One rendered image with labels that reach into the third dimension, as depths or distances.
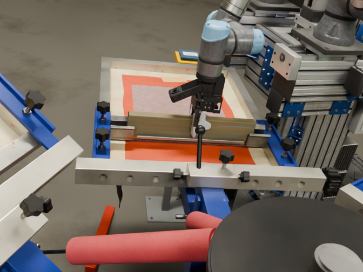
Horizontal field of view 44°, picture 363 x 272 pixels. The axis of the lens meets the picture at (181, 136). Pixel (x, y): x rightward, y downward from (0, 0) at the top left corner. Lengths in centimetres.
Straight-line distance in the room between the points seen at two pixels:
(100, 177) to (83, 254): 39
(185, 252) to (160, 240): 5
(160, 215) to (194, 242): 190
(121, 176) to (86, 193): 155
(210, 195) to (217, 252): 55
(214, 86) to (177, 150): 24
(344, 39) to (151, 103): 73
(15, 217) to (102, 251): 16
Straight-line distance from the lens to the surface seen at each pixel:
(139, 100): 167
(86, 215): 256
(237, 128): 143
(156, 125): 138
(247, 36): 132
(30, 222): 84
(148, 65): 191
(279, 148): 145
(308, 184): 130
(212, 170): 113
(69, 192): 271
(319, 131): 217
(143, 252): 74
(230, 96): 182
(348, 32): 171
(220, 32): 125
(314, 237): 64
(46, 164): 96
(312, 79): 171
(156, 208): 263
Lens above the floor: 172
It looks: 31 degrees down
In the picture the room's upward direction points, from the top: 10 degrees clockwise
